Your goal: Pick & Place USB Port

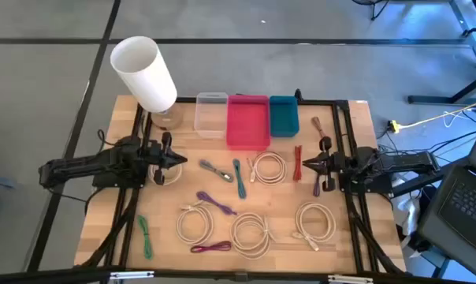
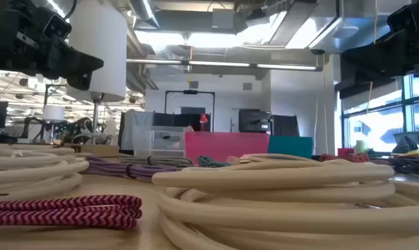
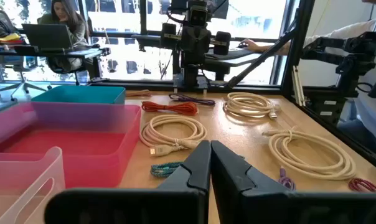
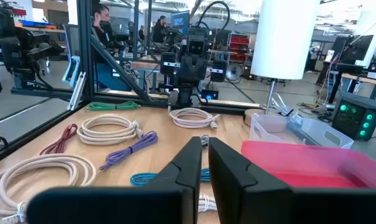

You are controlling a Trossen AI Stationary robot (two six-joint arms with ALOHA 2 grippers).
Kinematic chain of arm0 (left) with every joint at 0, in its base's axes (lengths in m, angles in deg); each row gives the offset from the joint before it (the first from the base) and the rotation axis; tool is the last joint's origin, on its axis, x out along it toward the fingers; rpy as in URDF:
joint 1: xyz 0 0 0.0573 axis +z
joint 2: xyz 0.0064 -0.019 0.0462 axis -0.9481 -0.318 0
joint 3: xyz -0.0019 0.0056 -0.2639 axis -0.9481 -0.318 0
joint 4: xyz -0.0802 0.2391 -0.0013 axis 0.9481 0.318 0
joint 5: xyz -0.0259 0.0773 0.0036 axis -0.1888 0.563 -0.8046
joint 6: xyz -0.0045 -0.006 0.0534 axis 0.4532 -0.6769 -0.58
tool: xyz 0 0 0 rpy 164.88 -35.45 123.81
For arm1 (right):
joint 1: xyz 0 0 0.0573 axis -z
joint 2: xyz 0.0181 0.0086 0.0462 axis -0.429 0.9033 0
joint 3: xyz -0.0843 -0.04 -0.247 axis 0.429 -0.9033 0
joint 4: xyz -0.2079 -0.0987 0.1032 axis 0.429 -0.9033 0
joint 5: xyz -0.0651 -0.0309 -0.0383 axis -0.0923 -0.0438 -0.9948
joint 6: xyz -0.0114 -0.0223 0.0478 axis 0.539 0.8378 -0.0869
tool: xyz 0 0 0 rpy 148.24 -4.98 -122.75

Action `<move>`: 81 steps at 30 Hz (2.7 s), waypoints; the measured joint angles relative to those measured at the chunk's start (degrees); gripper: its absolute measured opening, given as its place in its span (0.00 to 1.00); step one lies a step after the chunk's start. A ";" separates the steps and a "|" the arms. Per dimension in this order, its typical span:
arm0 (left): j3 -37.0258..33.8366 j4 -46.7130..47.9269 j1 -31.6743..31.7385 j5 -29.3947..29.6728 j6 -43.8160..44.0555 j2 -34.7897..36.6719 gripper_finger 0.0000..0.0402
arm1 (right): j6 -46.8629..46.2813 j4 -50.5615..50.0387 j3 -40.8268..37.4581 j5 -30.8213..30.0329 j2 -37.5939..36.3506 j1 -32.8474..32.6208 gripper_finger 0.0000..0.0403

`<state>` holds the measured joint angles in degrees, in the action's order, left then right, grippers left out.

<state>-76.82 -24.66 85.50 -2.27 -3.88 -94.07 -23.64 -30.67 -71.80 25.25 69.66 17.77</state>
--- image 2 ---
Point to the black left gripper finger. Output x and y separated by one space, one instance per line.
74 64
79 81

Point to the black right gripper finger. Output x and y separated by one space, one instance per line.
358 71
379 55

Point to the black background robot arm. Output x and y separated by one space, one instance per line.
31 122

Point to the white lamp with wooden base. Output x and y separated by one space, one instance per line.
98 52

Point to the black metal stand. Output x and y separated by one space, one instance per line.
46 95

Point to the small white lamp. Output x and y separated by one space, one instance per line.
53 112

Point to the translucent plastic sheet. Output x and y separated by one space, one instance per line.
136 119

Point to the pale green cup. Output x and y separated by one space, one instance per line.
361 146

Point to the long ceiling light fixture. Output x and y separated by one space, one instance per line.
282 66

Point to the red box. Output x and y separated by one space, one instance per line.
344 151

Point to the black yellow fabric bundle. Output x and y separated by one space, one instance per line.
405 147

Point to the black curtain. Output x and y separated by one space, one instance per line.
285 125

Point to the clear plastic bin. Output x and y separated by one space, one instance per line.
159 140

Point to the teal plastic bin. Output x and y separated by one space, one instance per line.
291 147

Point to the black divider panel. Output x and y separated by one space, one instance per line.
175 119

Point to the black equipment box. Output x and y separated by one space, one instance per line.
254 121

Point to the red desk lamp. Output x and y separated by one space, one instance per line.
203 119

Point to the grey ceiling box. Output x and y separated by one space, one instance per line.
223 19

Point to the pink plastic bin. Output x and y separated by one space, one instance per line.
227 146

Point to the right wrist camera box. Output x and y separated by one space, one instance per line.
409 17

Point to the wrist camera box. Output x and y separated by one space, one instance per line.
409 17
57 26

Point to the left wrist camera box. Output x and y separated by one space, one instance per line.
57 26

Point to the silver ventilation duct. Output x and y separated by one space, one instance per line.
334 34

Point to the black dome camera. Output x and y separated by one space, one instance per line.
317 52

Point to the round silver duct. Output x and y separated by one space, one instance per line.
143 10

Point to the black gantry frame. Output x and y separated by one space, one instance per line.
189 92

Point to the grey wall vent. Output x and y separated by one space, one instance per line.
247 86
193 84

